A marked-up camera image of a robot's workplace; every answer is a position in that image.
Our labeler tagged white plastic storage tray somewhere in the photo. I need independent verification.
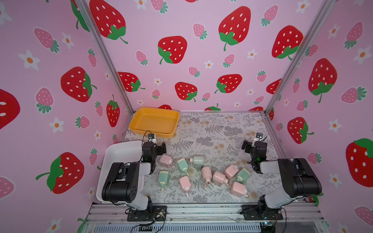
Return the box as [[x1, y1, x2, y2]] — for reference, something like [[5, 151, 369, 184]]
[[96, 140, 142, 202]]

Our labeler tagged yellow plastic storage tray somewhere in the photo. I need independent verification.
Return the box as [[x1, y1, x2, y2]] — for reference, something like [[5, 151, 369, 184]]
[[129, 107, 180, 138]]

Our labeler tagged pink sharpener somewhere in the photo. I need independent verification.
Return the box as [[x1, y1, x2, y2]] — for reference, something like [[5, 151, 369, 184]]
[[201, 167, 212, 187], [212, 171, 230, 186], [224, 165, 239, 180], [159, 154, 173, 168], [230, 182, 248, 198], [179, 176, 191, 197]]

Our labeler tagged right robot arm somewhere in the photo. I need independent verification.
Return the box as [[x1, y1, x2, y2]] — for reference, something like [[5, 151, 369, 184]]
[[242, 140, 322, 213]]

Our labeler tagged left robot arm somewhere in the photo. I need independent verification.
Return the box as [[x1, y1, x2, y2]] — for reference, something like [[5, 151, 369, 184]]
[[96, 141, 167, 211]]

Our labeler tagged green sharpener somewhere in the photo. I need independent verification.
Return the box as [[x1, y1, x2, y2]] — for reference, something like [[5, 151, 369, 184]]
[[235, 168, 251, 184], [158, 171, 170, 192], [188, 156, 204, 169], [177, 158, 189, 176]]

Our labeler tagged green sharpener lower left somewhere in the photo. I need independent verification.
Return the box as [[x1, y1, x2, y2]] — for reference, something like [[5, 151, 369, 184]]
[[158, 171, 170, 192]]

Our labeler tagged green sharpener upper middle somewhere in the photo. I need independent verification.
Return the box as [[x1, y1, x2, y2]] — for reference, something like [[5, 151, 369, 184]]
[[177, 158, 189, 176]]

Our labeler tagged green sharpener top right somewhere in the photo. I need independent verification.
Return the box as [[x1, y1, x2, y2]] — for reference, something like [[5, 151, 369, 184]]
[[188, 156, 204, 169]]

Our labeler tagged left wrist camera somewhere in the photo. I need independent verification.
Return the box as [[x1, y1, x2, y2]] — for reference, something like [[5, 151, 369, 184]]
[[148, 133, 156, 144]]

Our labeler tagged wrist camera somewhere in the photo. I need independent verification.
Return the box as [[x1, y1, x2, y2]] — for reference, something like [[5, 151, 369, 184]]
[[253, 133, 263, 142], [148, 133, 156, 144]]

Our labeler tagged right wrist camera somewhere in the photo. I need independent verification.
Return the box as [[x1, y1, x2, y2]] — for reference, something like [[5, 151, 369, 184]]
[[253, 133, 263, 142]]

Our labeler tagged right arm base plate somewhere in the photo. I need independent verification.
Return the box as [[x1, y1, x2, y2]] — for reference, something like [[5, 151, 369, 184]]
[[239, 205, 284, 221]]

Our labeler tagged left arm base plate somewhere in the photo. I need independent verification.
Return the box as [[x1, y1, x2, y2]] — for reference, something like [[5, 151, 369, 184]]
[[127, 205, 167, 222]]

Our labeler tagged aluminium front rail frame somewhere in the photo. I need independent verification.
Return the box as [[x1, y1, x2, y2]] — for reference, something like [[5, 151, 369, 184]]
[[78, 202, 332, 233]]

